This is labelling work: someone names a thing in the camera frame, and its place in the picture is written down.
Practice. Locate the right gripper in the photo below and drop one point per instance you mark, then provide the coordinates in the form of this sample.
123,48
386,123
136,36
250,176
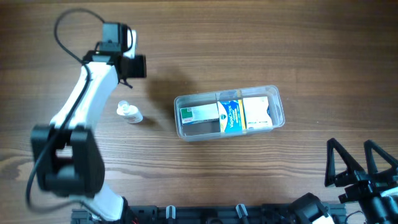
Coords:
359,182

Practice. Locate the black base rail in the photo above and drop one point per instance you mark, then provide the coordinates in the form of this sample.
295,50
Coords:
266,213

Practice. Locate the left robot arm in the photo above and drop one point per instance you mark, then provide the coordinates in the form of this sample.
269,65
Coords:
68,167

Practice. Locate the clear plastic container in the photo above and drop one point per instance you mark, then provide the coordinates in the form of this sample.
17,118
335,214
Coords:
211,130

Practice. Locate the white green medicine box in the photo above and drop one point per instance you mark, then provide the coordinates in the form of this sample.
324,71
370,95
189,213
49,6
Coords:
199,114

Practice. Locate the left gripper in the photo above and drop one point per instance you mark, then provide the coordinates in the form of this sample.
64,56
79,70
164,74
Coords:
137,66

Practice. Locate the small white bottle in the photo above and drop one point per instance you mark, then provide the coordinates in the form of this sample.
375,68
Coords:
129,113

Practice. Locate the blue VapoDrops box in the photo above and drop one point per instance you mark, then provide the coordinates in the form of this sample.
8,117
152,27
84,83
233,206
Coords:
231,116

